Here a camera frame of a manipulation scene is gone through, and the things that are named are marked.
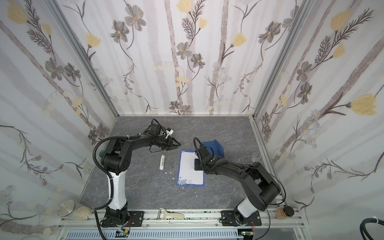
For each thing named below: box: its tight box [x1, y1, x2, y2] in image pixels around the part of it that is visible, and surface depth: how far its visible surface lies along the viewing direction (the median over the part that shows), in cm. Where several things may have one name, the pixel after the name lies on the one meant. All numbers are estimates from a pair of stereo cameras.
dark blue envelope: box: [201, 139, 225, 158], surface depth 103 cm
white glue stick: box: [159, 155, 166, 171], surface depth 95 cm
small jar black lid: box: [283, 206, 295, 217], surface depth 69 cm
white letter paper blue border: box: [176, 149, 205, 188], surface depth 92 cm
